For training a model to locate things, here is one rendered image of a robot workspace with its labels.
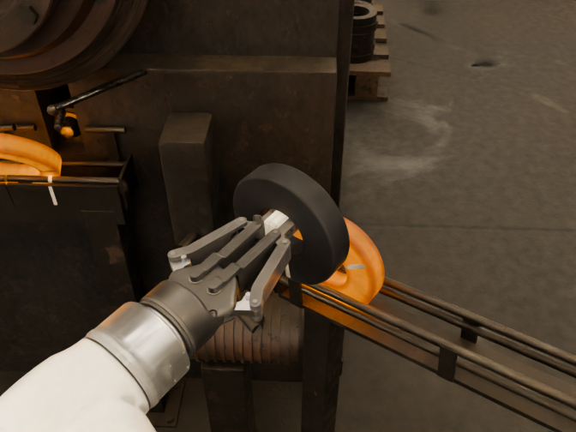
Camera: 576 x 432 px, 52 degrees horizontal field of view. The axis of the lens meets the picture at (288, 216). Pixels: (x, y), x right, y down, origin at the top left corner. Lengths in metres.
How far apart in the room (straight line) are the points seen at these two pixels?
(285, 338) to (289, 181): 0.44
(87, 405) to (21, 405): 0.05
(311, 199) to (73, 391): 0.30
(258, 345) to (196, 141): 0.36
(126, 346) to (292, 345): 0.53
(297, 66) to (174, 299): 0.54
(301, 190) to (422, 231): 1.40
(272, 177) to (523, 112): 2.21
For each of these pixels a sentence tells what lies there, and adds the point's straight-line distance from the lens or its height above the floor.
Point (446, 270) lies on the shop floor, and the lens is 1.89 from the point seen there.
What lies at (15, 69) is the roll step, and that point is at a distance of 0.95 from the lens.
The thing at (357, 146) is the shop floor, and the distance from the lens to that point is 2.38.
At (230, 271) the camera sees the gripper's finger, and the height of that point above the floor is 0.88.
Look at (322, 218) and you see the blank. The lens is 0.63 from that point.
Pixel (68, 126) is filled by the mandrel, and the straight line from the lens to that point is 1.13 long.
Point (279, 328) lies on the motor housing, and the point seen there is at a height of 0.52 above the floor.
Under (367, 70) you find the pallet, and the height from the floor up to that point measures 0.14.
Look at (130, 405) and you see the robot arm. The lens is 0.53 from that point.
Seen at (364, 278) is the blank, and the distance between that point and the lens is 0.81.
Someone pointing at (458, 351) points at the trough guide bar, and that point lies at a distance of 0.78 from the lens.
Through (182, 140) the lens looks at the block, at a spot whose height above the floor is 0.80.
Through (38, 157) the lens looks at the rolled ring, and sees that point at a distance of 1.02.
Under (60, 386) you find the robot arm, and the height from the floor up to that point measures 0.90.
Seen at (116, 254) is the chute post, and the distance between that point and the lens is 1.14.
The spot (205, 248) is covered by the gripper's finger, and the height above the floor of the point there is 0.87.
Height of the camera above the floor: 1.31
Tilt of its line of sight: 40 degrees down
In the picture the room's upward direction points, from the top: straight up
